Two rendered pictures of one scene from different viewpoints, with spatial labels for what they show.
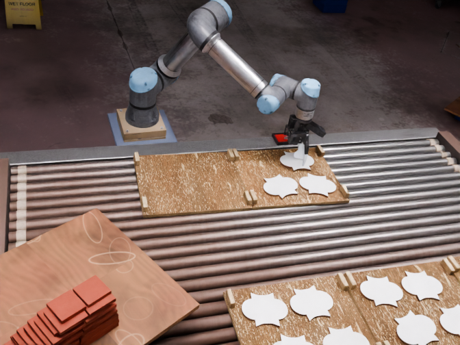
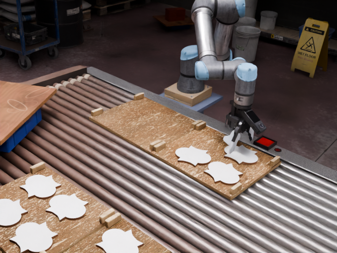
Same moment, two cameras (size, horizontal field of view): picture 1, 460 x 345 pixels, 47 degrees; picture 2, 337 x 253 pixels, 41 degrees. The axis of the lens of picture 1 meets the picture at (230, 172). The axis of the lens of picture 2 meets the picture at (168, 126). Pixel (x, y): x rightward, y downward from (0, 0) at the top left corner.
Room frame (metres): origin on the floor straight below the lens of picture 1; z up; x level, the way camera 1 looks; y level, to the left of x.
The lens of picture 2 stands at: (0.82, -1.53, 1.94)
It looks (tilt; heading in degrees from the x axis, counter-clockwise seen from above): 29 degrees down; 62
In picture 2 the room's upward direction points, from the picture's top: 3 degrees clockwise
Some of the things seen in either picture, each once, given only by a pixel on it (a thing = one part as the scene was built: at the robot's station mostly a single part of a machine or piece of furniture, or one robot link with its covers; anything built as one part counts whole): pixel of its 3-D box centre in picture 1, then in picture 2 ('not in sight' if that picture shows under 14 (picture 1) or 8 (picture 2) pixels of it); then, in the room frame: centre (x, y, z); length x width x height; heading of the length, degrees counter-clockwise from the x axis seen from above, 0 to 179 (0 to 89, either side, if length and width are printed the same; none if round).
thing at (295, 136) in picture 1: (298, 128); (239, 115); (1.82, -0.24, 1.11); 0.09 x 0.08 x 0.12; 110
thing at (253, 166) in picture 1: (287, 176); (215, 158); (1.73, -0.24, 0.93); 0.41 x 0.35 x 0.02; 110
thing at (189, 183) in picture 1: (190, 182); (146, 122); (1.59, 0.15, 0.93); 0.41 x 0.35 x 0.02; 110
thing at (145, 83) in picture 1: (144, 85); (192, 59); (1.98, 0.43, 1.09); 0.13 x 0.12 x 0.14; 157
